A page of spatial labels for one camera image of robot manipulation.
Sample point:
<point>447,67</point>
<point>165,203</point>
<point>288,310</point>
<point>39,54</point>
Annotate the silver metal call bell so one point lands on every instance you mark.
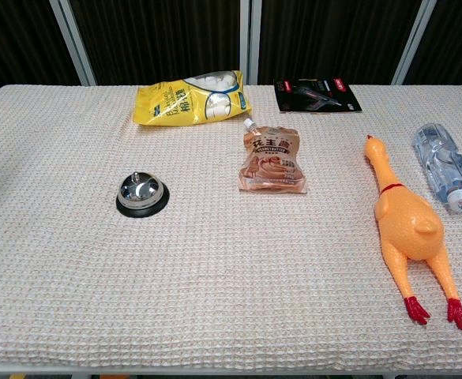
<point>140,193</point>

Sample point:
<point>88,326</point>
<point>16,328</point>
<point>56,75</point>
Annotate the clear plastic water bottle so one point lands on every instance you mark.
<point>442,162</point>

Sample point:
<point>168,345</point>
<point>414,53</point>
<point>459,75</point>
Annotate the brown peanut butter pouch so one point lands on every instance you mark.
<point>272,162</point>

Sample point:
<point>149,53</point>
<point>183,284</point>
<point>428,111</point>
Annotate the yellow cotton ball bag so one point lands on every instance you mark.
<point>175,104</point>

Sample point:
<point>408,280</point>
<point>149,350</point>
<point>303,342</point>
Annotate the grey metal frame post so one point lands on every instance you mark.
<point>414,43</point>
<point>74,43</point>
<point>250,39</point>

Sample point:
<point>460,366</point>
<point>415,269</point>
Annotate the black tool package card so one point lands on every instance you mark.
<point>313,96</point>

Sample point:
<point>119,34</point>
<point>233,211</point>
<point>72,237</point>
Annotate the beige waffle weave tablecloth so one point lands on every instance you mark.
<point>215,268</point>

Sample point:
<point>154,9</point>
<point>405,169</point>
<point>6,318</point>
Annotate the yellow rubber chicken toy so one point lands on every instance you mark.
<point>408,221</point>

